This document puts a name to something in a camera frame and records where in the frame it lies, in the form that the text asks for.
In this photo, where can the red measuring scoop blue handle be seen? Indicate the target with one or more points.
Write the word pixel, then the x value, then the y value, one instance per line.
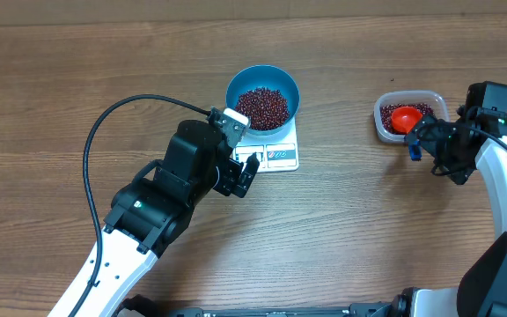
pixel 403 120

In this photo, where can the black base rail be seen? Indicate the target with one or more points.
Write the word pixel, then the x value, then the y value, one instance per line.
pixel 271 311

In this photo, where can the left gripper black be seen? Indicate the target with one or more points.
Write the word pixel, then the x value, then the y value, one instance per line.
pixel 231 172

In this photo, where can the clear plastic container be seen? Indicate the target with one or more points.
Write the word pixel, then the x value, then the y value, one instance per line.
pixel 433 99

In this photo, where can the red beans in bowl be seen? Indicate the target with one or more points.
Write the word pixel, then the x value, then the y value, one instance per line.
pixel 266 109

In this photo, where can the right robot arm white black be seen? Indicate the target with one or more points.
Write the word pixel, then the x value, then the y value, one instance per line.
pixel 482 291

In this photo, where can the teal bowl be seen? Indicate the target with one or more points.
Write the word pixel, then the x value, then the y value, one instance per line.
pixel 269 76

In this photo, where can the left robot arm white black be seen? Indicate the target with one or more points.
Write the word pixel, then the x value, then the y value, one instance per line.
pixel 153 210

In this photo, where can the white digital kitchen scale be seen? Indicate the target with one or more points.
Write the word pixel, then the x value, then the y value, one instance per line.
pixel 276 152

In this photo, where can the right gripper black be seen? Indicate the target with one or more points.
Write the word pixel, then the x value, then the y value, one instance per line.
pixel 459 171

